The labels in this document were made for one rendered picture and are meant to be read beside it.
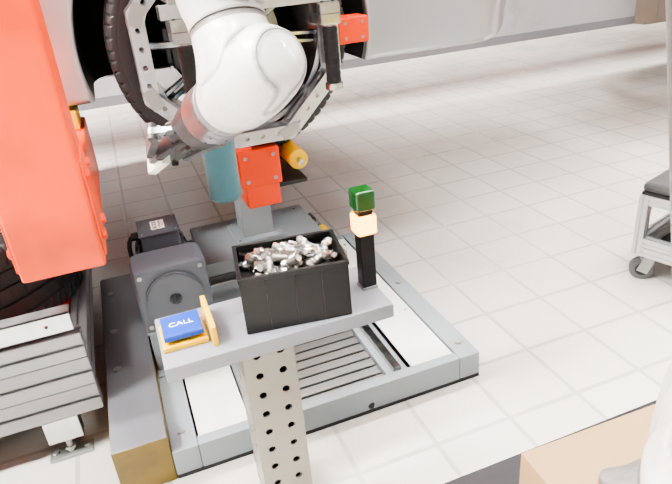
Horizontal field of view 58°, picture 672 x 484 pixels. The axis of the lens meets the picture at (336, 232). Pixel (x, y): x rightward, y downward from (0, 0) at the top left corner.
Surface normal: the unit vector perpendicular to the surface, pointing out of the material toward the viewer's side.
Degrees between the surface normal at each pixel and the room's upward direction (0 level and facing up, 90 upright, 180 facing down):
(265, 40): 57
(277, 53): 62
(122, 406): 0
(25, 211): 90
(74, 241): 90
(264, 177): 90
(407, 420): 0
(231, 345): 0
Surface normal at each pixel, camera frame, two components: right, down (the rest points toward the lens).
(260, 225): 0.36, 0.38
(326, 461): -0.08, -0.90
